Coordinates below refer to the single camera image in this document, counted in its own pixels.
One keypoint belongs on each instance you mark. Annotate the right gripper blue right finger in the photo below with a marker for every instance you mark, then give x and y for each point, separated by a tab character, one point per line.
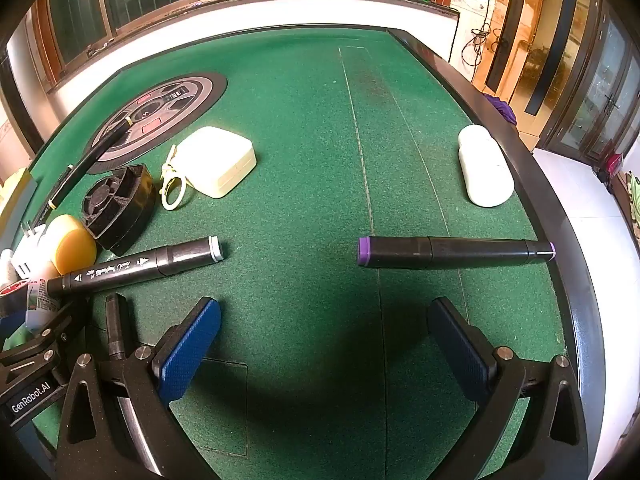
467	351

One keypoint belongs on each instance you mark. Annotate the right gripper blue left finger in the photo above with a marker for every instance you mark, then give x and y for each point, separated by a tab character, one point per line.
182	349

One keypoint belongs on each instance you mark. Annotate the white pill bottle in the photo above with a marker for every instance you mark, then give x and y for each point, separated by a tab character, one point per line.
41	308

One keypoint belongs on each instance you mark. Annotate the white power adapter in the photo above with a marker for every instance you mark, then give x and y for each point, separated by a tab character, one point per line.
26	255

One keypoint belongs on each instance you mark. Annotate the black marker grey cap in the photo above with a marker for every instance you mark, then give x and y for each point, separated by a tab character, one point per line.
159	262

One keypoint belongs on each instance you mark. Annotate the yellow round sponge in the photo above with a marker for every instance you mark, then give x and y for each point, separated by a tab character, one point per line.
66	246

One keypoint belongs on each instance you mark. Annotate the black cooling fan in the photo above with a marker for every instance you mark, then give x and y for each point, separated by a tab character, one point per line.
118	207

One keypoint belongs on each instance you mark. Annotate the white oval case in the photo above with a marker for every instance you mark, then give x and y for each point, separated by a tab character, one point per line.
487	177

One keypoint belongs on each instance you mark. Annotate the cream earbud case with ring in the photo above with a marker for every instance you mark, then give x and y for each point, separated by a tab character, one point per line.
211	160

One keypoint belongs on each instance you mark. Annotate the black electrical tape roll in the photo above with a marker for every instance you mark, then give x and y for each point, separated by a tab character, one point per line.
13	298

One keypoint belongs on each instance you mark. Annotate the yellow cardboard box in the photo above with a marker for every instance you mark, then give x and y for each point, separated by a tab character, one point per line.
16	194

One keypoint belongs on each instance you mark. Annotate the black marker yellow caps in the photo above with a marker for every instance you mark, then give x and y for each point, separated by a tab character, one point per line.
43	212

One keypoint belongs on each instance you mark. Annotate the black marker on centre panel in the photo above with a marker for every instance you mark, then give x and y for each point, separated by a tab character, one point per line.
109	138

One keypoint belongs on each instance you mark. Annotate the round grey table centre panel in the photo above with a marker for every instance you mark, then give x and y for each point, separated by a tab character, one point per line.
158	114

